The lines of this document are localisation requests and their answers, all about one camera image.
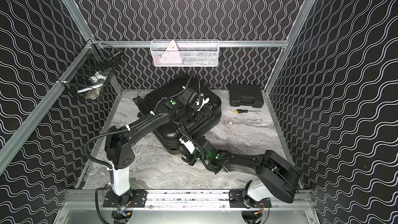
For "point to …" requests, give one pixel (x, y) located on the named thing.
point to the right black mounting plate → (236, 200)
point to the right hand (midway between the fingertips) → (182, 151)
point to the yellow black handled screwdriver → (240, 111)
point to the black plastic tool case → (246, 95)
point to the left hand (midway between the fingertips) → (204, 112)
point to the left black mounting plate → (132, 198)
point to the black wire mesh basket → (88, 74)
